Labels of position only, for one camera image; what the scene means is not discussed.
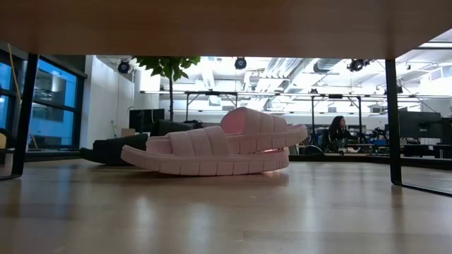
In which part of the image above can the wooden shelf board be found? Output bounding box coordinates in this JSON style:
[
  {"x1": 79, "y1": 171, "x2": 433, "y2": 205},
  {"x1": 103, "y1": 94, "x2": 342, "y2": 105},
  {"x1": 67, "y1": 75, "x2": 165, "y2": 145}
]
[{"x1": 0, "y1": 0, "x2": 452, "y2": 61}]

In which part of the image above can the black slide sandal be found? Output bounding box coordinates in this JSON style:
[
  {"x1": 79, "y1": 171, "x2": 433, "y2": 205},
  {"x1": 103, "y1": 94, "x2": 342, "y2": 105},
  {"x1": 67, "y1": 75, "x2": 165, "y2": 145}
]
[{"x1": 79, "y1": 119, "x2": 195, "y2": 167}]

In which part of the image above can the black window frame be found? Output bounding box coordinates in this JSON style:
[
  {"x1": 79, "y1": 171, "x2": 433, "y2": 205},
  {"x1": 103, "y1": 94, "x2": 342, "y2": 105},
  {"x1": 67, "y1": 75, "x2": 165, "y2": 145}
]
[{"x1": 0, "y1": 41, "x2": 88, "y2": 153}]

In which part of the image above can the pink ribbed slide sandal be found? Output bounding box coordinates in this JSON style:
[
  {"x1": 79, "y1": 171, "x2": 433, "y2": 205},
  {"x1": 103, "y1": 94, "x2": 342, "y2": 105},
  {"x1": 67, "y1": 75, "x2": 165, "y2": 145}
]
[
  {"x1": 146, "y1": 107, "x2": 309, "y2": 156},
  {"x1": 120, "y1": 125, "x2": 290, "y2": 176}
]

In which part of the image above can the black computer monitor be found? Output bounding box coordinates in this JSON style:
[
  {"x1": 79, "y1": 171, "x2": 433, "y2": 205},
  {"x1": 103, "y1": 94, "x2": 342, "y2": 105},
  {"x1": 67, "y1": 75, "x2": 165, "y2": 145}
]
[
  {"x1": 398, "y1": 111, "x2": 443, "y2": 140},
  {"x1": 441, "y1": 117, "x2": 452, "y2": 145},
  {"x1": 129, "y1": 108, "x2": 166, "y2": 133}
]

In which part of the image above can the black metal shelf leg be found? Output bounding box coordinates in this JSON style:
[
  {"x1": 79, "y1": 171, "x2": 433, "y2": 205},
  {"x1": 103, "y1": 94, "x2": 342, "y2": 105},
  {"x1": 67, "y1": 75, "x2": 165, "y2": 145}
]
[
  {"x1": 0, "y1": 54, "x2": 40, "y2": 181},
  {"x1": 384, "y1": 59, "x2": 452, "y2": 195}
]

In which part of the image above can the dark domed object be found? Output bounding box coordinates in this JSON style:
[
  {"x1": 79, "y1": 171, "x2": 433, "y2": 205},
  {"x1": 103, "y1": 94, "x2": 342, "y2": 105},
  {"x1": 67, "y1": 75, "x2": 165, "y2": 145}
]
[{"x1": 304, "y1": 144, "x2": 325, "y2": 155}]

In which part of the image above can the person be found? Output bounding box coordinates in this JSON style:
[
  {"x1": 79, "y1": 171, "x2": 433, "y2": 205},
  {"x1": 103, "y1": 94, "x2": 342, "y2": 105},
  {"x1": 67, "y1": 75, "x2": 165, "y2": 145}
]
[{"x1": 327, "y1": 115, "x2": 355, "y2": 153}]

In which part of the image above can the green indoor tree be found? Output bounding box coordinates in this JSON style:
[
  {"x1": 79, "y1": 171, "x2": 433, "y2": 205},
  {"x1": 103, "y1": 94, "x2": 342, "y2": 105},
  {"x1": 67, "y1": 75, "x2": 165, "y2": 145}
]
[{"x1": 133, "y1": 56, "x2": 201, "y2": 123}]

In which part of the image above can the black office desk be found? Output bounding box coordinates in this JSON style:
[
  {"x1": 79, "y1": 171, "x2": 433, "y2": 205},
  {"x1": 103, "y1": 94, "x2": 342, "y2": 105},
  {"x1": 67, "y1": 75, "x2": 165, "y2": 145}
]
[{"x1": 402, "y1": 143, "x2": 452, "y2": 159}]

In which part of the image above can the black metal frame stand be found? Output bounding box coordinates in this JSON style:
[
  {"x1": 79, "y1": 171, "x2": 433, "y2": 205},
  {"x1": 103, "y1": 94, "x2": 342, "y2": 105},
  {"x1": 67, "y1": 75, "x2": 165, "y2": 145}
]
[
  {"x1": 184, "y1": 90, "x2": 239, "y2": 123},
  {"x1": 310, "y1": 93, "x2": 364, "y2": 145}
]

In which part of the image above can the yellow cable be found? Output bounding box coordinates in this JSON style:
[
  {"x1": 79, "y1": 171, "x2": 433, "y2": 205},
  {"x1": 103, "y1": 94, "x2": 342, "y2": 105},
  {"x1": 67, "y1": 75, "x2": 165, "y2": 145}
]
[{"x1": 6, "y1": 44, "x2": 23, "y2": 105}]

